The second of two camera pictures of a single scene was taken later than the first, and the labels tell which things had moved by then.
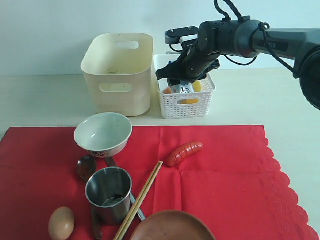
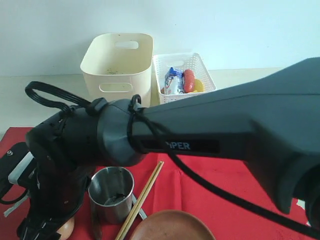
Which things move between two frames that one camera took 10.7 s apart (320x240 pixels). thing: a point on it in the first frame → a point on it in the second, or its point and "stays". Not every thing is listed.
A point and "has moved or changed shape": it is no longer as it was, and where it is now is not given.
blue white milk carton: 185,87 has moved or changed shape
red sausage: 181,152 has moved or changed shape
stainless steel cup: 108,190 stays
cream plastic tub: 118,67 stays
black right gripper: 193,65 → 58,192
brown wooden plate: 173,225 stays
